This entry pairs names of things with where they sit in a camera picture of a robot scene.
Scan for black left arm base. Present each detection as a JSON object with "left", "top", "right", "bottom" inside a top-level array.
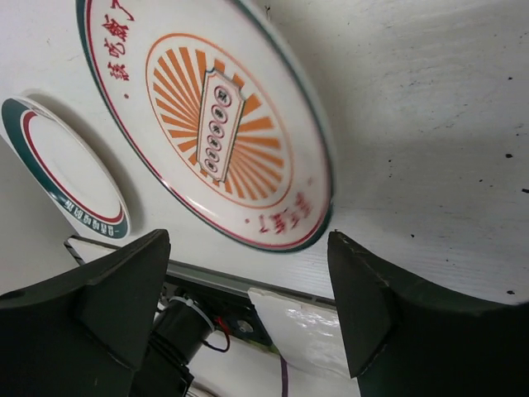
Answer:
[{"left": 160, "top": 277, "right": 273, "bottom": 349}]

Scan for green rimmed white plate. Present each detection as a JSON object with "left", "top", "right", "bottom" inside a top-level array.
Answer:
[{"left": 1, "top": 96, "right": 131, "bottom": 240}]

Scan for orange sunburst plate front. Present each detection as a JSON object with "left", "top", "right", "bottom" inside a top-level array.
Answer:
[{"left": 75, "top": 1, "right": 336, "bottom": 252}]

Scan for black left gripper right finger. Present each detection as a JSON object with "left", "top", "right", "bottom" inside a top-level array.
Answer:
[{"left": 327, "top": 232, "right": 528, "bottom": 396}]

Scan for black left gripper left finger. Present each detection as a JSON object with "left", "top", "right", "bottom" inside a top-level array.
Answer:
[{"left": 1, "top": 229, "right": 170, "bottom": 396}]

